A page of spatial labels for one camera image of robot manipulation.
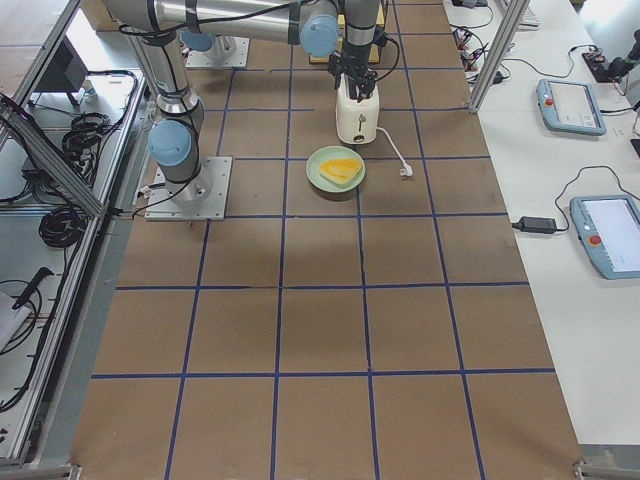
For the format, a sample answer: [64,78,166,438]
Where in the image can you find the near blue teach pendant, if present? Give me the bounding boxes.
[569,194,639,280]

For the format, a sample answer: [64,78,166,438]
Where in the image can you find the white toaster power cord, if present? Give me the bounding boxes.
[375,126,415,179]

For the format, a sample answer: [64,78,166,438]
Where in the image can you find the triangular bread on plate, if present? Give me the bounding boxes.
[319,158,363,185]

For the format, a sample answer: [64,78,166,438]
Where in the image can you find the blue teach pendant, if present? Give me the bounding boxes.
[569,194,639,280]
[536,79,607,136]

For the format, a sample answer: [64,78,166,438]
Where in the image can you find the white two-slot toaster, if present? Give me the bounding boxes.
[336,80,380,145]

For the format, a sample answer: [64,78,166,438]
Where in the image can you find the black power adapter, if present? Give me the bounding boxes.
[511,216,558,234]

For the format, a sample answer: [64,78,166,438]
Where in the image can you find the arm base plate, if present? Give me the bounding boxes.
[180,30,250,70]
[143,156,233,221]

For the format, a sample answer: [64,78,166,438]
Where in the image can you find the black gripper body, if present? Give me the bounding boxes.
[327,51,378,85]

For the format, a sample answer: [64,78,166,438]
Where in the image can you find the light green plate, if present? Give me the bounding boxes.
[306,146,366,193]

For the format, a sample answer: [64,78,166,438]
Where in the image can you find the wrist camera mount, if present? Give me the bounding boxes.
[372,26,391,49]

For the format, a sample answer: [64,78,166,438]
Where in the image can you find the aluminium frame post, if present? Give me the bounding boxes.
[467,0,529,113]

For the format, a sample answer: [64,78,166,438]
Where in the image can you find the far blue teach pendant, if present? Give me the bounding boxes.
[536,79,607,136]

